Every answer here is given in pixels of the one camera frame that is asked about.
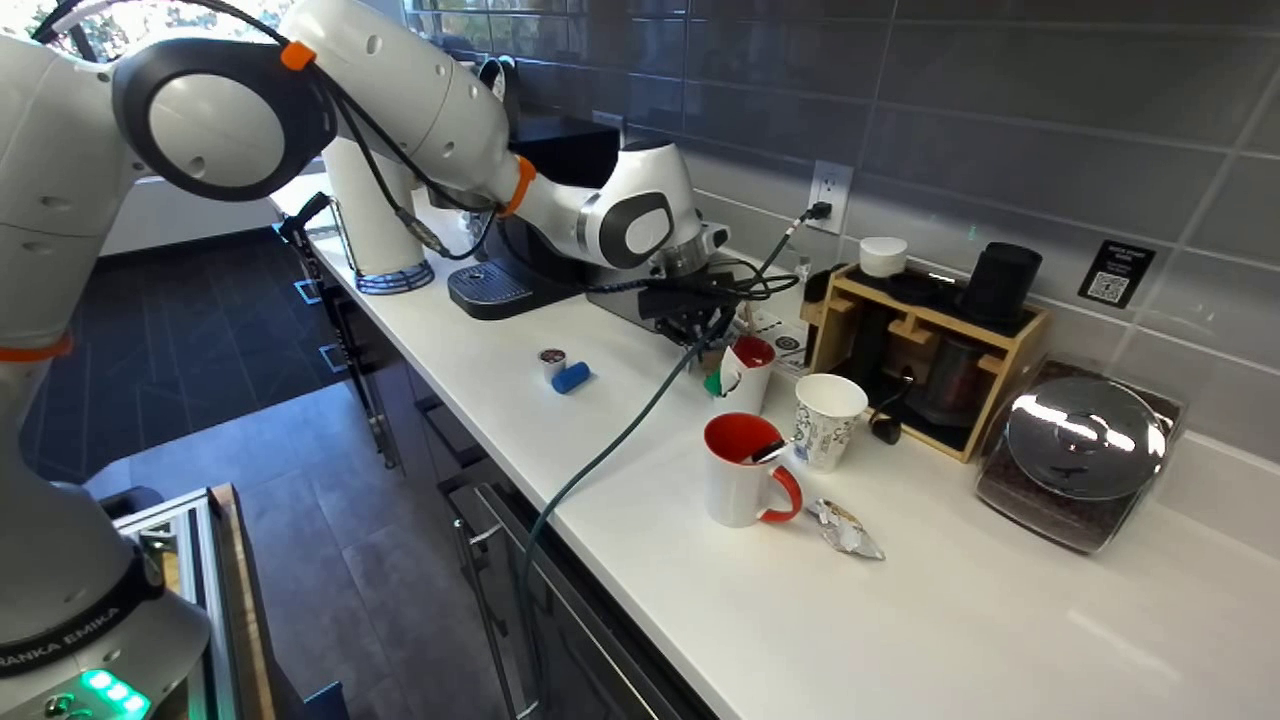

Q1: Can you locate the black handled scoop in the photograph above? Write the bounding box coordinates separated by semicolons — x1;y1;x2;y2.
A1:
865;381;928;453

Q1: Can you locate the dark lower cabinet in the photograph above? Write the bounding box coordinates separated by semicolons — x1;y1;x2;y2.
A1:
273;190;714;720

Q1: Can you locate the stainless steel box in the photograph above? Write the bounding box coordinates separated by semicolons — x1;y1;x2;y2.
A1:
580;255;707;335

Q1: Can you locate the orange cable strap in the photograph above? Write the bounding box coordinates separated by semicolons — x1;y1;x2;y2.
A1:
274;37;322;78
0;330;72;366
500;152;542;218

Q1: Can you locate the white mug green print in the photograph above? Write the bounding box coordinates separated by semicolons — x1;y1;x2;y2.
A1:
698;329;784;418

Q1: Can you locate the black coffee machine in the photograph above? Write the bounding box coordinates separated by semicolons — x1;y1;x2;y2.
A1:
445;111;625;324

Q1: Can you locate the white round cap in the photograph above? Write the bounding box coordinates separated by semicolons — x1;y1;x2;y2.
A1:
856;230;913;285

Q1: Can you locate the blue sponge block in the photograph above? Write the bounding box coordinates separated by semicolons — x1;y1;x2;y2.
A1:
542;354;599;400

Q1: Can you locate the black cylinder speaker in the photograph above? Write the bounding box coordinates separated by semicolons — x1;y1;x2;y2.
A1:
958;240;1047;339

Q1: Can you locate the white wall power outlet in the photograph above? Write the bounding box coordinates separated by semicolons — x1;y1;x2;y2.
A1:
805;154;856;230

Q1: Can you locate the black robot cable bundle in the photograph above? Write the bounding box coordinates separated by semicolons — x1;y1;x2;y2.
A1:
31;0;806;312

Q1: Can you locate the aluminium frame cart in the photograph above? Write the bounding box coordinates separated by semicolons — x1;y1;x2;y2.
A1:
101;480;286;720

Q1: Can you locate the wooden holder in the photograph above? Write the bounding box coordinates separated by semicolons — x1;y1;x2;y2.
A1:
805;265;1052;466

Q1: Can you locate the window with dark frame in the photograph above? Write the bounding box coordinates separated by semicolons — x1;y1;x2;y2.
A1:
22;0;291;69

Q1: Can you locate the dark green power cable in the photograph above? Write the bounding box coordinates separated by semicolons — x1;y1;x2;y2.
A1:
513;194;836;720

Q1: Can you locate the small clear glass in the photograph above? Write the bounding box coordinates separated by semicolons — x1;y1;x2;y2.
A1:
769;330;812;375

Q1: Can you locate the white patterned mug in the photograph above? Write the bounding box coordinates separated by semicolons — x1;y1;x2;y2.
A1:
787;366;876;475

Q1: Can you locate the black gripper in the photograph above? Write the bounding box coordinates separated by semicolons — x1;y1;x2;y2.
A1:
662;271;744;353

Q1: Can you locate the crumpled foil wrapper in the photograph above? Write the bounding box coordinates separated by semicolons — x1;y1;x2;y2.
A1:
798;491;891;566

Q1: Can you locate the QR code wall plaque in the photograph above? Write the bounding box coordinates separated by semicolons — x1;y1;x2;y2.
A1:
1074;235;1161;312

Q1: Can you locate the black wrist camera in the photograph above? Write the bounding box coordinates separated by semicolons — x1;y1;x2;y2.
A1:
632;271;696;329

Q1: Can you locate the white mug red inside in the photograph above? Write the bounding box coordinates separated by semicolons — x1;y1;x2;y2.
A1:
698;406;812;533

